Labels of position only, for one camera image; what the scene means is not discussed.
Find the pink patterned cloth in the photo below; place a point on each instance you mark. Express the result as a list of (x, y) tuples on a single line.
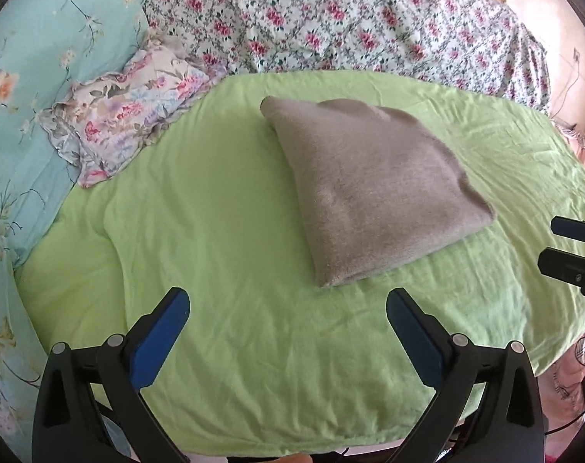
[(570, 376)]

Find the light green bed sheet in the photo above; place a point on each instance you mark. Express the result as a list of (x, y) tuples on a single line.
[(215, 231)]

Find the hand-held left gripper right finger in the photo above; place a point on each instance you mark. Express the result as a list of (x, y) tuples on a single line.
[(415, 337)]

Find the turquoise floral blanket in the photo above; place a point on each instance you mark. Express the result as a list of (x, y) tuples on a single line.
[(56, 24)]

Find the pastel floral ruffled pillow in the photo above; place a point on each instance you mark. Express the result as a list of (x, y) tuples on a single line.
[(133, 101)]

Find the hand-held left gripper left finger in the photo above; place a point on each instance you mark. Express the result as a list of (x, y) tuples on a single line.
[(160, 337)]

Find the pink rose floral quilt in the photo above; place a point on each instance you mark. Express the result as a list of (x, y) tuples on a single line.
[(345, 24)]

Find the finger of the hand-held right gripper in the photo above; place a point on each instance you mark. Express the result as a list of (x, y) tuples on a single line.
[(574, 229), (565, 264)]

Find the beige knit sweater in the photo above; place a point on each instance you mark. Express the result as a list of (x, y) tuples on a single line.
[(374, 188)]

